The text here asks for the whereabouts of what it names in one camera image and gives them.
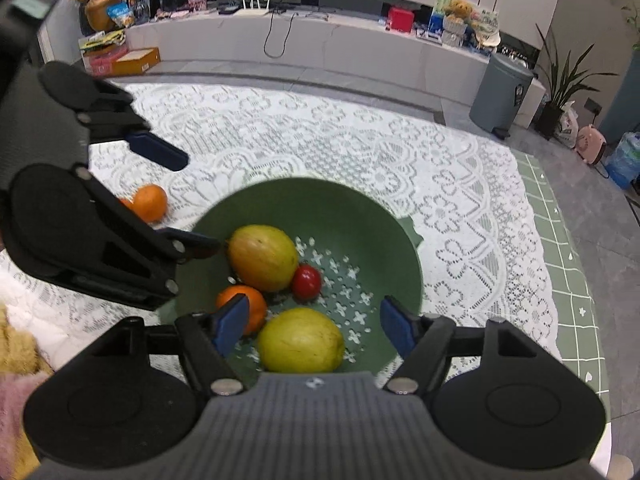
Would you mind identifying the green colander bowl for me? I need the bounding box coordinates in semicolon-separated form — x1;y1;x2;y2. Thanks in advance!
160;176;425;376

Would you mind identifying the pink pig heater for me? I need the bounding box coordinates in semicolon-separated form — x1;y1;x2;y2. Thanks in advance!
575;124;608;166

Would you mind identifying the gold vase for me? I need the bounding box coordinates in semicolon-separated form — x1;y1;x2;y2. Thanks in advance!
67;0;122;33

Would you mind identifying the white router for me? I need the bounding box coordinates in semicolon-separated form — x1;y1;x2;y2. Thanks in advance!
235;0;273;17

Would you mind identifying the grey trash bin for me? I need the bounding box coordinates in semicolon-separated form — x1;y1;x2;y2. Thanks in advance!
469;52;536;140

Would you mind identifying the yellow plush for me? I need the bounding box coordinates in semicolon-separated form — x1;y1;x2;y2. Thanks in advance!
0;302;53;480

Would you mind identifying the yellow-green mango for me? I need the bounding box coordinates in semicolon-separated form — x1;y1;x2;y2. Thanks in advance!
256;307;346;374

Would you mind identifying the white plastic bag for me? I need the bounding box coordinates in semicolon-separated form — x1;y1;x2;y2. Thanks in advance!
557;102;581;150

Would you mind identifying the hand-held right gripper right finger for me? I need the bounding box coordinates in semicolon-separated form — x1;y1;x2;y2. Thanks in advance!
380;297;543;395

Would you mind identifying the blue snack bag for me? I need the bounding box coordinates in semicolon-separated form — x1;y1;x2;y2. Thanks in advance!
107;2;136;28

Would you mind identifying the pink box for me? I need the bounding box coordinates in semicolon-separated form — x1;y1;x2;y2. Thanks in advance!
82;47;131;77

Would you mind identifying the white low cabinet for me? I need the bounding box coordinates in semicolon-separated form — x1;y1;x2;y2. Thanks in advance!
125;0;546;128

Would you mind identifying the green printed poster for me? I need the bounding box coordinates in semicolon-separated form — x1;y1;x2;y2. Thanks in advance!
432;0;500;36

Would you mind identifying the white lace tablecloth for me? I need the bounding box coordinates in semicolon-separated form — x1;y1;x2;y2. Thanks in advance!
0;80;561;411

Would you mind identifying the pink cloth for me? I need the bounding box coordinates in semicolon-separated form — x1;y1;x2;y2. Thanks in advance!
0;372;51;441

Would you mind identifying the red box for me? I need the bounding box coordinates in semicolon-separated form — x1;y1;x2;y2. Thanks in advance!
387;6;416;32

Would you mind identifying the red-tinted yellow mango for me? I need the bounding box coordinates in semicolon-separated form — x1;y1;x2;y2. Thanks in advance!
227;225;300;293

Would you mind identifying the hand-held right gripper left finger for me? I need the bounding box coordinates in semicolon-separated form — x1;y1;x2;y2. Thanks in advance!
100;294;250;395

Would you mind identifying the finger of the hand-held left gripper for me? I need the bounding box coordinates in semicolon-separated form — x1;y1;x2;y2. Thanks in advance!
70;165;221;311
77;82;190;172

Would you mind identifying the black cable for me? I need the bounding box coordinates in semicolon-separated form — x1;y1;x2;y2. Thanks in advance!
263;10;292;58

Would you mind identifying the small red fruit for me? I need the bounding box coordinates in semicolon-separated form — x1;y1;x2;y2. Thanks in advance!
291;265;322;302

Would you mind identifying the orange cardboard box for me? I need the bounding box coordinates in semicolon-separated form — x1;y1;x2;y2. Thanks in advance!
111;47;161;76

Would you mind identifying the blue water bottle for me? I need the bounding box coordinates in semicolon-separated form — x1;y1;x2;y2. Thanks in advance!
604;131;640;191

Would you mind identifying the brown teddy bear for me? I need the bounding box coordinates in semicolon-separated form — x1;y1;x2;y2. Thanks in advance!
446;0;473;23

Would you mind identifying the potted long-leaf plant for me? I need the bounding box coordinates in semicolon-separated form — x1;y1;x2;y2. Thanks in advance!
535;22;618;141

